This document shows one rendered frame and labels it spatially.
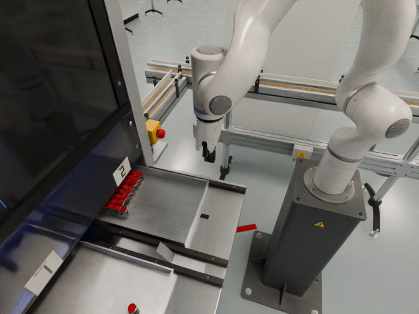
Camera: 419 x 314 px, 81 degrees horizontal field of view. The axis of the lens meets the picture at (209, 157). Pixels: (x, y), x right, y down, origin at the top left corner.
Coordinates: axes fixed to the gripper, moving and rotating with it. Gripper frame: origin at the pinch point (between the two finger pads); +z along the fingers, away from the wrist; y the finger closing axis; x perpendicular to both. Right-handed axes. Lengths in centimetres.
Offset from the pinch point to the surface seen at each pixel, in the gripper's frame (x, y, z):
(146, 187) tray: -24.9, 1.6, 22.1
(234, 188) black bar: 7.5, -6.4, 20.4
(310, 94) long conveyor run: 34, -82, 18
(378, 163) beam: 86, -84, 60
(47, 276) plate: -28, 41, 10
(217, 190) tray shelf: 1.5, -5.0, 22.3
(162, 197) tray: -17.0, 4.1, 22.1
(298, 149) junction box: 37, -80, 56
